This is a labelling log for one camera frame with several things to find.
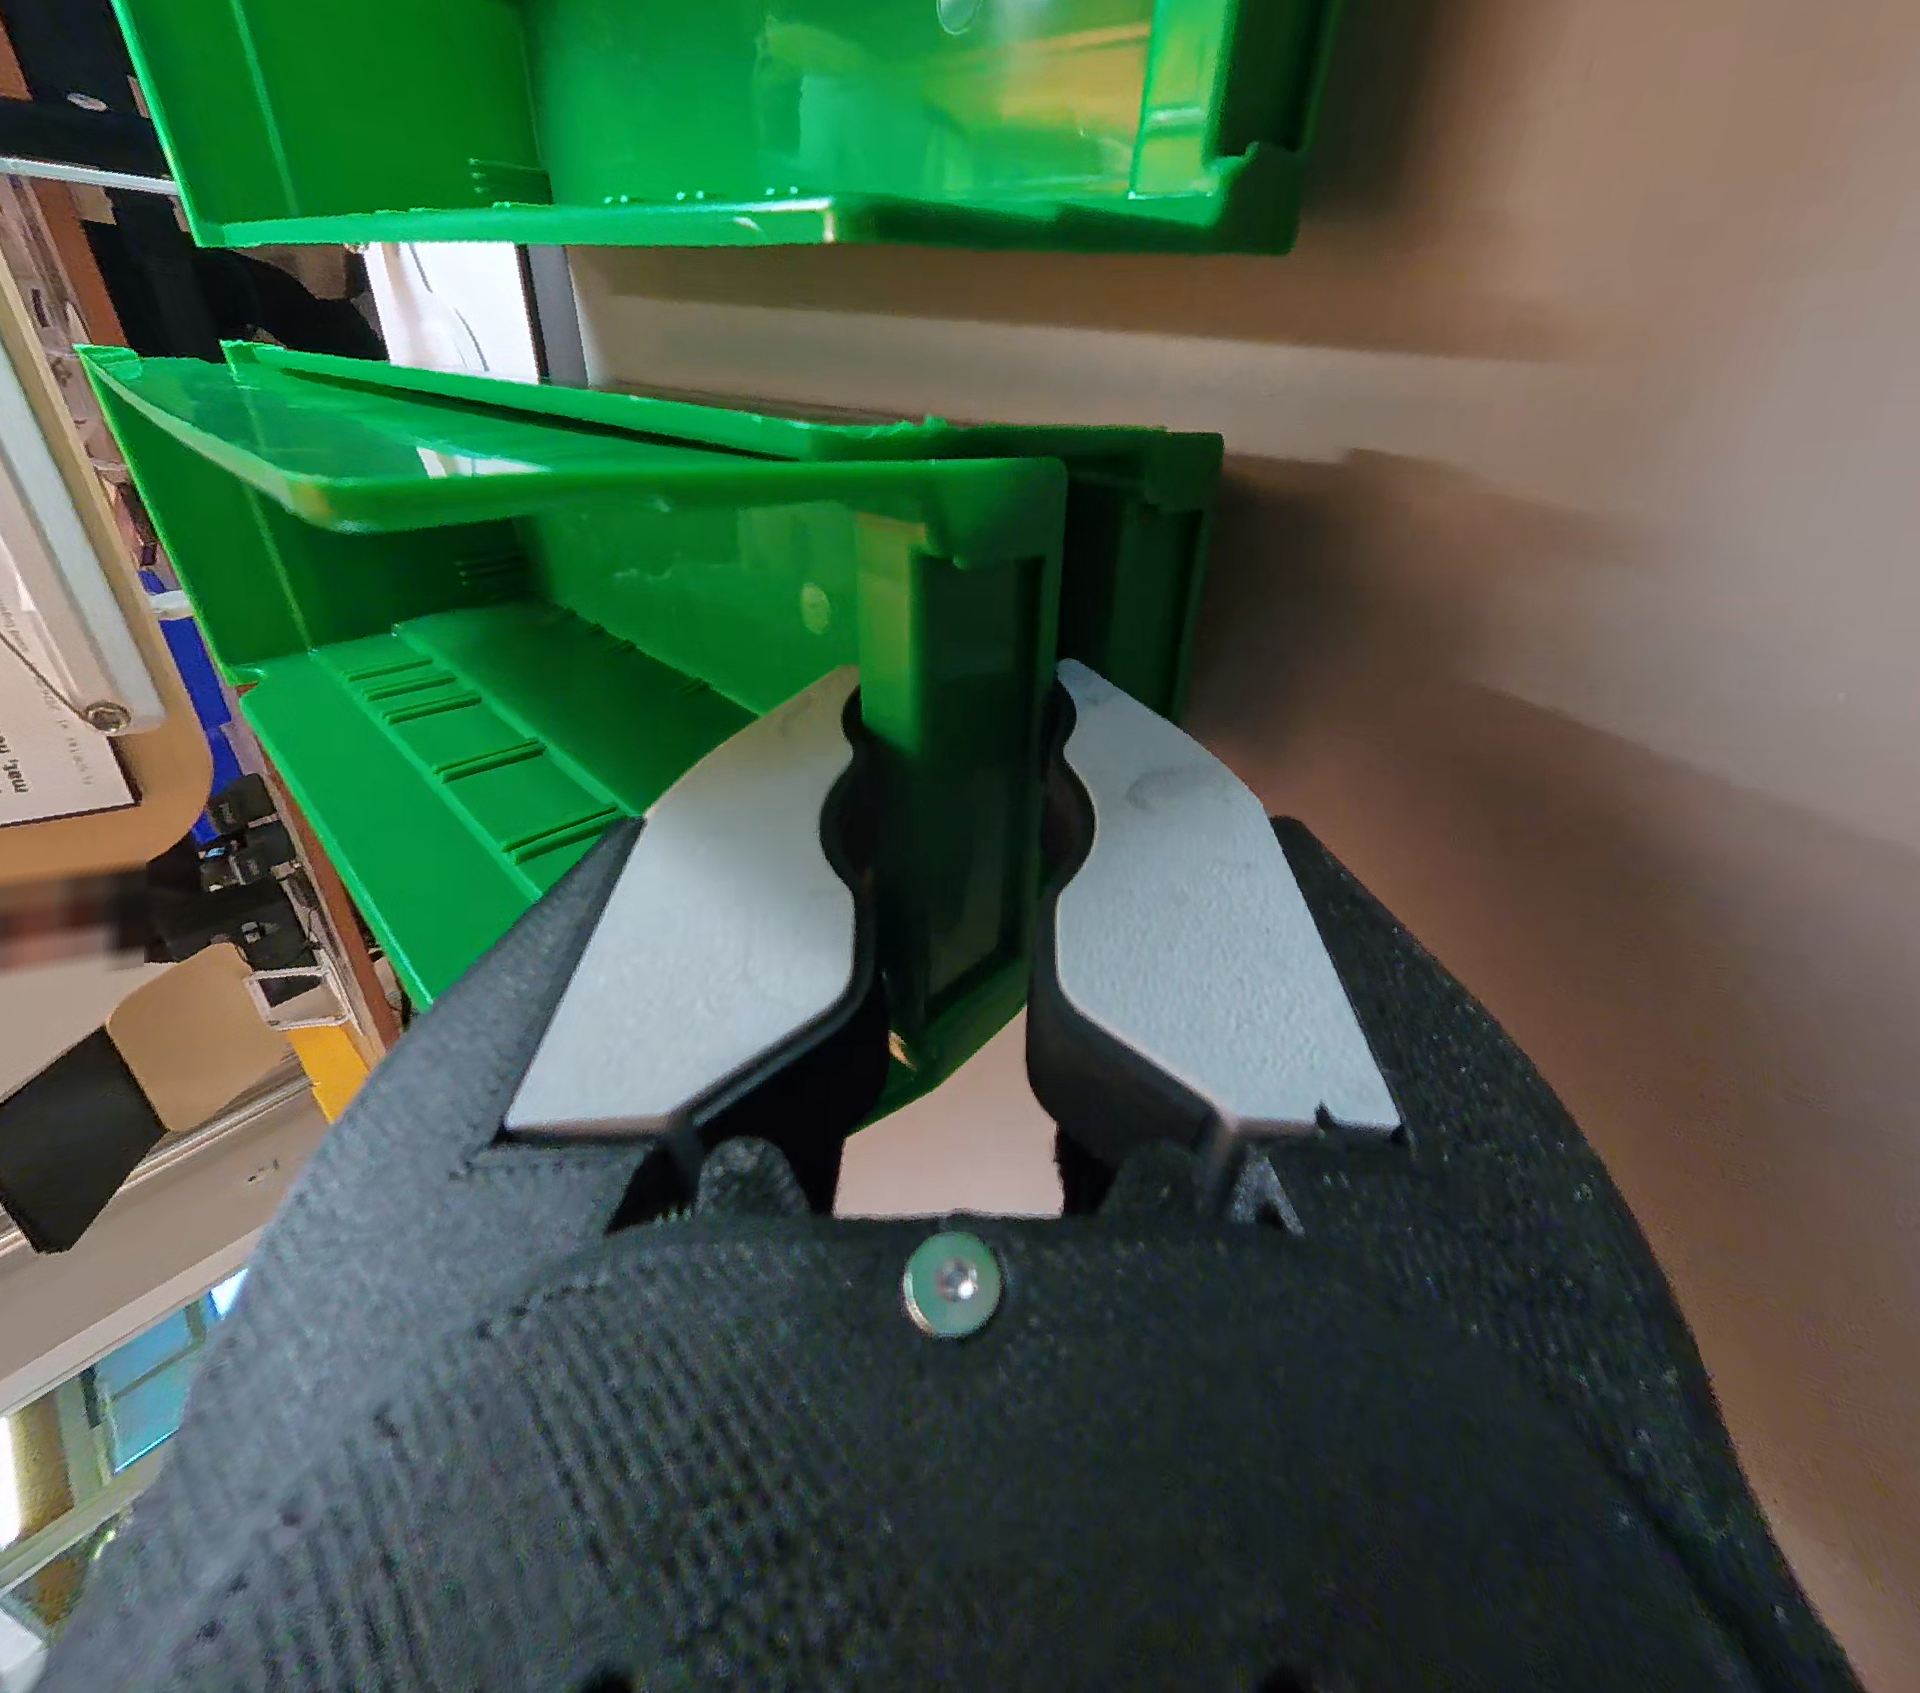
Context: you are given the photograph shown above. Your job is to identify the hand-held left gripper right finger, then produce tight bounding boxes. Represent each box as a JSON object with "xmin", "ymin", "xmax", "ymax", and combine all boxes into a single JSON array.
[{"xmin": 1024, "ymin": 658, "xmax": 1412, "ymax": 1171}]

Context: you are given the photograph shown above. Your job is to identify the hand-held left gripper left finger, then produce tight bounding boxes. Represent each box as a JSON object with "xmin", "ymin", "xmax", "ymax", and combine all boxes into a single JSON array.
[{"xmin": 501, "ymin": 666, "xmax": 888, "ymax": 1223}]

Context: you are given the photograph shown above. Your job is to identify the green plastic bin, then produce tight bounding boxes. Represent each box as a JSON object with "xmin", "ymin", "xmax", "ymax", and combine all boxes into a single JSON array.
[
  {"xmin": 73, "ymin": 342, "xmax": 1069, "ymax": 1113},
  {"xmin": 36, "ymin": 0, "xmax": 1389, "ymax": 259},
  {"xmin": 223, "ymin": 341, "xmax": 1228, "ymax": 712}
]

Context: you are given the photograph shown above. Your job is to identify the yellow plastic bin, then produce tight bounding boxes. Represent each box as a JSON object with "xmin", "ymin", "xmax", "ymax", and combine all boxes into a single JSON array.
[{"xmin": 291, "ymin": 1024, "xmax": 404, "ymax": 1124}]

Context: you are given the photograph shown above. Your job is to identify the small clear picture stand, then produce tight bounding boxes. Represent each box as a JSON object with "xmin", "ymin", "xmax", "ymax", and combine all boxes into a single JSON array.
[{"xmin": 246, "ymin": 962, "xmax": 361, "ymax": 1033}]

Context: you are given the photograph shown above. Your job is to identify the small wooden display board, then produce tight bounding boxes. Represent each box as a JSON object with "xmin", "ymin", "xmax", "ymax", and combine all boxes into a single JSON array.
[{"xmin": 107, "ymin": 943, "xmax": 302, "ymax": 1128}]

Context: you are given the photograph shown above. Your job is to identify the printed instruction sheet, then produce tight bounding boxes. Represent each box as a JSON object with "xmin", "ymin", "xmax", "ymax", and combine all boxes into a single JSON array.
[{"xmin": 0, "ymin": 591, "xmax": 148, "ymax": 832}]

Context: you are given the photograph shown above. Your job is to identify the white board stand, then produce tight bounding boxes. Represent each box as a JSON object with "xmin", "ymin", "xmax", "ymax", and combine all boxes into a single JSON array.
[{"xmin": 363, "ymin": 240, "xmax": 541, "ymax": 382}]

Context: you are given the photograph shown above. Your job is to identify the white sheet holder bar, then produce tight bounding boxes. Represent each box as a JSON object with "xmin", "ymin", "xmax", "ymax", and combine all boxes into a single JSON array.
[{"xmin": 0, "ymin": 334, "xmax": 169, "ymax": 739}]

